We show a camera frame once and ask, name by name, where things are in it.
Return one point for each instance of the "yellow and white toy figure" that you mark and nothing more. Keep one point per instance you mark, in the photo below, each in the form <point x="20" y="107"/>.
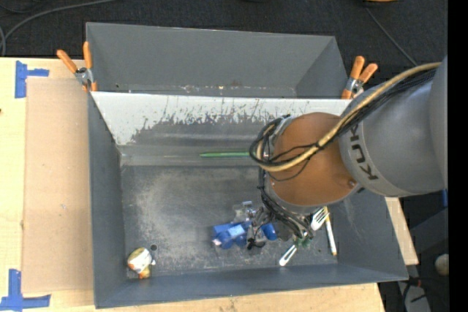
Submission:
<point x="139" y="261"/>

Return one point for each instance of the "grey metal bin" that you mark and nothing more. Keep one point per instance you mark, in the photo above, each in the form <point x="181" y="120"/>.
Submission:
<point x="183" y="201"/>

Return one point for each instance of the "blue toy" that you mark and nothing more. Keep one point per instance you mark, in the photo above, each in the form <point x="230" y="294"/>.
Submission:
<point x="231" y="234"/>

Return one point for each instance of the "green pen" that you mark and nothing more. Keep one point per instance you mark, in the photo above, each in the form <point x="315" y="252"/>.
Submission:
<point x="223" y="154"/>

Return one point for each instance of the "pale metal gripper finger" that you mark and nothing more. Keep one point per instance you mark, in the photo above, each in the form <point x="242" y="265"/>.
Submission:
<point x="256" y="236"/>
<point x="247" y="211"/>

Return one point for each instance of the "white plastic fork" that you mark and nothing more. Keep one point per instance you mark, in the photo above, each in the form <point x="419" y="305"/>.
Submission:
<point x="319" y="218"/>

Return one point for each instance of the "white pen with yellow tip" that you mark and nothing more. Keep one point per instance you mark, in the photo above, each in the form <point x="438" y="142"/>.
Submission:
<point x="330" y="235"/>

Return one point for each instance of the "brown cardboard board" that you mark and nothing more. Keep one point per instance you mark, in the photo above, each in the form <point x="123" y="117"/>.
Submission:
<point x="55" y="175"/>

